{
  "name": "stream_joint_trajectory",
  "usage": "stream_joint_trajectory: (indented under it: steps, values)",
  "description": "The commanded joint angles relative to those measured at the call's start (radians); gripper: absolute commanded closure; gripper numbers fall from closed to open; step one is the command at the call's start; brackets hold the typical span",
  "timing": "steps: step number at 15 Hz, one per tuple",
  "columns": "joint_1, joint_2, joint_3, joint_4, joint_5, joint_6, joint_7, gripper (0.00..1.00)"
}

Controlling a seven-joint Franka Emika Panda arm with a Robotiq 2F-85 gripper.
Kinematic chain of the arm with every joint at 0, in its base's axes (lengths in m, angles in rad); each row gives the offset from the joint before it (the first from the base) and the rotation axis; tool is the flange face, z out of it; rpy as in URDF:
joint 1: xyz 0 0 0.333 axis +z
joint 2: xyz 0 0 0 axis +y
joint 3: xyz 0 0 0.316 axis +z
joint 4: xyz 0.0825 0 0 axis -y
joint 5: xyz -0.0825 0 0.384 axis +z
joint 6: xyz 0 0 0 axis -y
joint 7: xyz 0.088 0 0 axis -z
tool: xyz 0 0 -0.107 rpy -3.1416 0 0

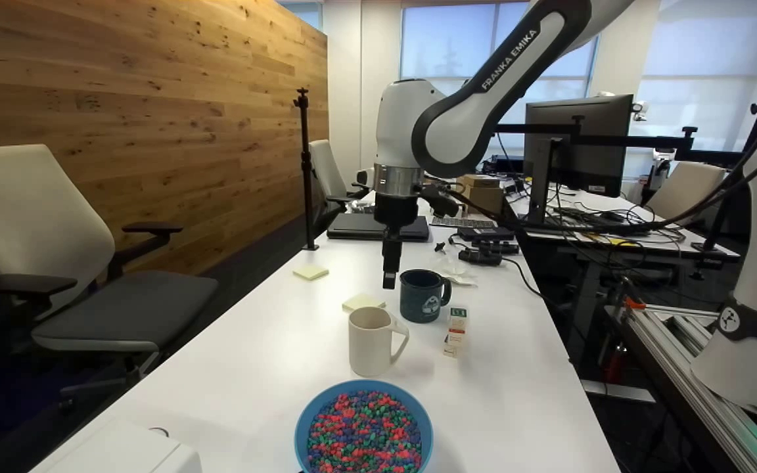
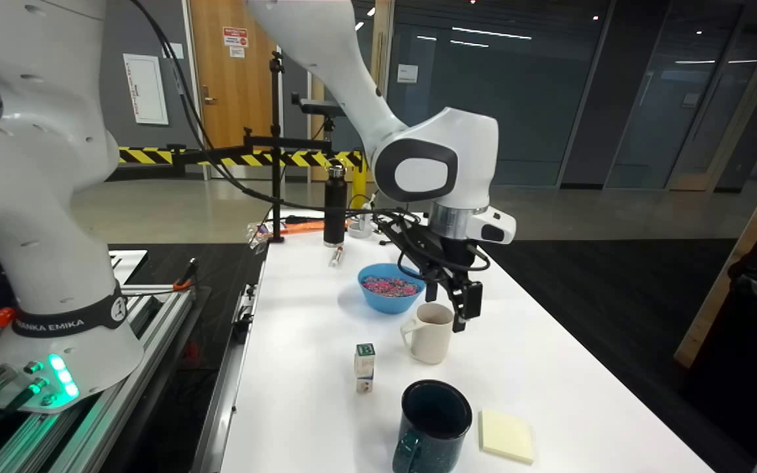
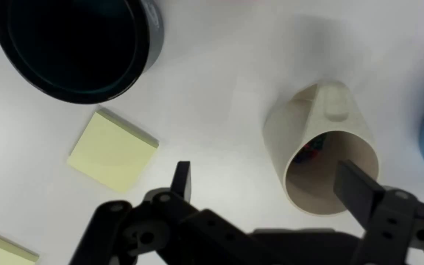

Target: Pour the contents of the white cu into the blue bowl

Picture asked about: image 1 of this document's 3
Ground orange clamp handle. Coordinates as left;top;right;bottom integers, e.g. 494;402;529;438
617;294;649;319

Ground white chair with grey seat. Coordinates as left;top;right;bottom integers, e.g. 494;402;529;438
0;141;222;414

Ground black flat device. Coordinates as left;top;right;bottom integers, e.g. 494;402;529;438
456;222;521;246

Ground aluminium mounting rail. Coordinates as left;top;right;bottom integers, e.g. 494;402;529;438
609;297;757;473

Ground cardboard box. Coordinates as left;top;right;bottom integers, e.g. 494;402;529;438
461;170;506;218

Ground black electronic device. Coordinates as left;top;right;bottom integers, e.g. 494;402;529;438
457;243;508;267

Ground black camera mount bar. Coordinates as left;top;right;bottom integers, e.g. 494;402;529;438
492;117;703;159

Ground black slanted pole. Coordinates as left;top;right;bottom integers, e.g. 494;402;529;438
722;74;757;252

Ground white office chair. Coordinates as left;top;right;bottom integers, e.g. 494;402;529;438
307;135;374;218

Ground black tripod pole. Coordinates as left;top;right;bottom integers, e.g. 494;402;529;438
291;86;322;252

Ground beige office chair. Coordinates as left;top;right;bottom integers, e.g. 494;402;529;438
645;156;729;227

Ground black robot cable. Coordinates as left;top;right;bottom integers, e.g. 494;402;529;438
429;74;757;238

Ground black computer monitor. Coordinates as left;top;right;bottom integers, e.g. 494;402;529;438
521;92;637;231

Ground blue bowl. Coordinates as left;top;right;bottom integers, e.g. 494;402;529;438
291;376;439;473

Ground black laptop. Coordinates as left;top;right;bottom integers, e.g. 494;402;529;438
324;209;431;241

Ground black side desk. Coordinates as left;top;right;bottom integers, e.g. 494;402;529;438
500;187;743;310

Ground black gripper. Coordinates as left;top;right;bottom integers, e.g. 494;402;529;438
374;191;423;292

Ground dark blue mug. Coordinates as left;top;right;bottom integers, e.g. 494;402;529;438
396;264;456;325

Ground multicoloured beads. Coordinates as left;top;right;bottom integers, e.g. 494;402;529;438
304;388;427;473

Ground yellow sticky note pad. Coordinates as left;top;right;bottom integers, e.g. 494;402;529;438
291;263;331;284
340;292;390;314

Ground white ceramic cup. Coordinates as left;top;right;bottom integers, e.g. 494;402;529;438
347;304;414;379

